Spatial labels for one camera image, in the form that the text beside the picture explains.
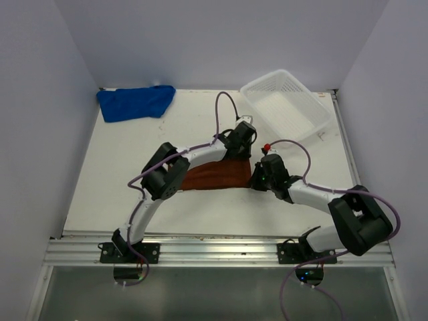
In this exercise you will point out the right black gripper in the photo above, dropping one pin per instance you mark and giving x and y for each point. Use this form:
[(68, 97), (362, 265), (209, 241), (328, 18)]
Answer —
[(255, 183)]

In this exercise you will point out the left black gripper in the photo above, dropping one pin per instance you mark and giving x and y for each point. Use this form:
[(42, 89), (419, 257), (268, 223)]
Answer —
[(246, 154)]

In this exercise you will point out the brown orange towel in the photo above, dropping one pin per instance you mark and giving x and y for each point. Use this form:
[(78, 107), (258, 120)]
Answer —
[(225, 174)]

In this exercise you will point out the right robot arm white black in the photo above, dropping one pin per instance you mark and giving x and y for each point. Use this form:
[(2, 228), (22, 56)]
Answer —
[(359, 223)]

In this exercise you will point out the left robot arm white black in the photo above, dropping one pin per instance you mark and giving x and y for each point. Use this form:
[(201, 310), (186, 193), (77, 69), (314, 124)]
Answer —
[(160, 179)]

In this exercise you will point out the white plastic basket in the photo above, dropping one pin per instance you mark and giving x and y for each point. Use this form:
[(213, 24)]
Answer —
[(286, 105)]

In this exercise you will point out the blue towel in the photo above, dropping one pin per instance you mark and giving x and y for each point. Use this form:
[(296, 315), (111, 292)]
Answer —
[(133, 103)]

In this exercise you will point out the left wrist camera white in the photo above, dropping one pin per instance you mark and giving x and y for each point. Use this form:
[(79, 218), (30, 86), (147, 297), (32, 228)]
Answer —
[(245, 118)]

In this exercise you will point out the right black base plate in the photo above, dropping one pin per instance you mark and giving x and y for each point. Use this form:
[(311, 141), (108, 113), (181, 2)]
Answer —
[(297, 251)]

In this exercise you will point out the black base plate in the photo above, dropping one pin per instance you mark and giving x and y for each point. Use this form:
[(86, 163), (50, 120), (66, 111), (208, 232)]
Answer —
[(297, 251), (109, 253)]

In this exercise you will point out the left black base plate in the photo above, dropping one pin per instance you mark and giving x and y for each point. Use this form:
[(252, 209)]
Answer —
[(109, 253)]

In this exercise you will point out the aluminium front rail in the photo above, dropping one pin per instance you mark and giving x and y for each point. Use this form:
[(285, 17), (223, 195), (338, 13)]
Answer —
[(175, 250)]

